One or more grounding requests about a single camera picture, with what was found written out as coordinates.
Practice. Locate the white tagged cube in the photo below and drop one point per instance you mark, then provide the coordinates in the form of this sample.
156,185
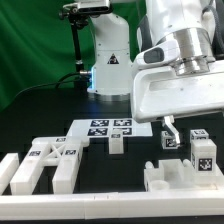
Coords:
198,134
167,141

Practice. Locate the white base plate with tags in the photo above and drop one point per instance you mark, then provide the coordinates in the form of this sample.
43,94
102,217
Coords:
96,128

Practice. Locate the camera on stand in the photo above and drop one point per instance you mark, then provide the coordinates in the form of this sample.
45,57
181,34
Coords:
88,6

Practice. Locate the white U-shaped obstacle fence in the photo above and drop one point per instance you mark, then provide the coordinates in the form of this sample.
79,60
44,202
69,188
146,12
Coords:
103,205

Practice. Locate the white tagged cube left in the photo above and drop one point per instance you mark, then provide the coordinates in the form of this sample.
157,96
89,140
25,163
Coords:
167,141

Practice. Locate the green backdrop curtain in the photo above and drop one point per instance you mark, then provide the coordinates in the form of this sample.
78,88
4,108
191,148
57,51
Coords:
36,46

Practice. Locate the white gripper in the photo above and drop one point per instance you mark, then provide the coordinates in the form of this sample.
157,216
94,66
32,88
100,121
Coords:
158,92

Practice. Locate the black camera stand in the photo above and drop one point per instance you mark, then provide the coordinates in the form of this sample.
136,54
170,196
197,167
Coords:
77,22

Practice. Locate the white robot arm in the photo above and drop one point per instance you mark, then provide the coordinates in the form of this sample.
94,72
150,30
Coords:
192,23

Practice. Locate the white chair seat part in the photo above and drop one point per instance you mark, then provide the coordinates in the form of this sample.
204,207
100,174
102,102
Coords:
177,175

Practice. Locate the white chair back frame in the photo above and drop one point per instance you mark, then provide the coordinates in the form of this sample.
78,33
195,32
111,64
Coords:
63,153

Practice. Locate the white tagged cube right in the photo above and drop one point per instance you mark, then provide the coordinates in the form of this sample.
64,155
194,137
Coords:
198,134

